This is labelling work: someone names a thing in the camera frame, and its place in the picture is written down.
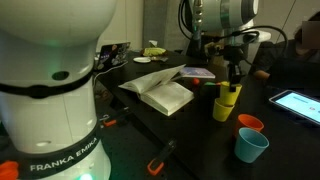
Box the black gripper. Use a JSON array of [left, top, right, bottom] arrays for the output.
[[223, 46, 245, 90]]

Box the lime green plastic cup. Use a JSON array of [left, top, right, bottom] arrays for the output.
[[220, 81, 242, 105]]

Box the yellow plastic cup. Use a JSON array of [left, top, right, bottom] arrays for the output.
[[212, 98, 234, 122]]

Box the orange plastic cup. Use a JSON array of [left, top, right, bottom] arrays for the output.
[[233, 114, 264, 137]]

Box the blue plastic cup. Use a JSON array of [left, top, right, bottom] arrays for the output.
[[234, 127, 269, 163]]

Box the white franka robot arm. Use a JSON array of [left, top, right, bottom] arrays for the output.
[[0, 0, 117, 180]]

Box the black fruit bowl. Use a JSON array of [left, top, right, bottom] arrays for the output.
[[199, 85, 220, 98]]

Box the small orange ball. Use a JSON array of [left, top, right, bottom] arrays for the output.
[[192, 78, 200, 86]]

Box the UIST purple book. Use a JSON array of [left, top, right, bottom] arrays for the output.
[[180, 67, 215, 79]]

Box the person in dark clothes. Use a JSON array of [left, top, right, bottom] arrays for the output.
[[250, 12, 320, 97]]

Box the open white book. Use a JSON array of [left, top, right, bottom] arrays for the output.
[[119, 65, 194, 116]]

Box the smartphone with lit screen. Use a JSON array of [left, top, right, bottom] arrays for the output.
[[269, 90, 320, 125]]

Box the yellow green cloth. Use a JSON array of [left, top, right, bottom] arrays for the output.
[[142, 47, 166, 56]]

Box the white plate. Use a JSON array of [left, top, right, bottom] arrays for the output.
[[133, 57, 151, 63]]

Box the black orange clamp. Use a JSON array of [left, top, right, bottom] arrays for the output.
[[99, 107, 131, 127], [147, 139, 177, 176]]

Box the laptop with stickers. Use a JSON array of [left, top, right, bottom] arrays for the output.
[[95, 42, 130, 72]]

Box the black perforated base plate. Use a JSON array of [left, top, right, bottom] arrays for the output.
[[95, 98, 196, 180]]

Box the white cable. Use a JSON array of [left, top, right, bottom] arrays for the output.
[[92, 59, 129, 84]]

